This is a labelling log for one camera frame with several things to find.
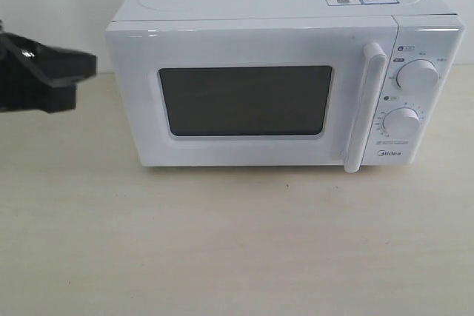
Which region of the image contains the white microwave door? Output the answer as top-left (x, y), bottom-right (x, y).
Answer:
top-left (106, 16), bottom-right (398, 172)

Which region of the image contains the white Midea microwave oven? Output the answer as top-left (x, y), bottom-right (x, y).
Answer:
top-left (108, 0), bottom-right (465, 168)

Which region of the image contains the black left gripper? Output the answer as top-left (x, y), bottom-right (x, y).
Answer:
top-left (1, 21), bottom-right (97, 113)

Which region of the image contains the lower white timer knob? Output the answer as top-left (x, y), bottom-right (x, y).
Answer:
top-left (382, 107), bottom-right (421, 139)

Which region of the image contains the upper white control knob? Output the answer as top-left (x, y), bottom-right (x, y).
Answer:
top-left (396, 60), bottom-right (439, 93)

